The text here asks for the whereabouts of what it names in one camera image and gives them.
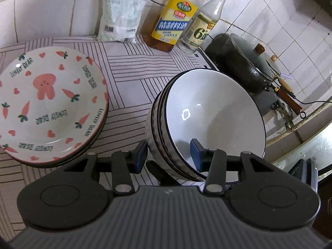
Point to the dark cooking pot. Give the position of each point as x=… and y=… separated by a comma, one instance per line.
x=243, y=67

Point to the stainless steel panel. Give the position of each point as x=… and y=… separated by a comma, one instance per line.
x=306, y=145

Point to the glass lid wooden knob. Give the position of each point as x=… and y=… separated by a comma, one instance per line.
x=249, y=54

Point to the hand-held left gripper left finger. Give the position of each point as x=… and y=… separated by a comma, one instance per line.
x=141, y=158

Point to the pink carrot print plate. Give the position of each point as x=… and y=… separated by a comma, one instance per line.
x=51, y=103
x=105, y=109

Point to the white plastic bag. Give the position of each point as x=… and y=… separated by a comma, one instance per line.
x=119, y=15

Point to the clear bottle yellow cap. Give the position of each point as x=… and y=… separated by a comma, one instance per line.
x=199, y=31

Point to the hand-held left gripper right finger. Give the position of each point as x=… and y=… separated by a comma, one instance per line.
x=195, y=153

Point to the yellow label oil bottle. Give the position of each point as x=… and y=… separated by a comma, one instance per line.
x=171, y=23

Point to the grey metal stove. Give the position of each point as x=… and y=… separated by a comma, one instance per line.
x=267, y=103

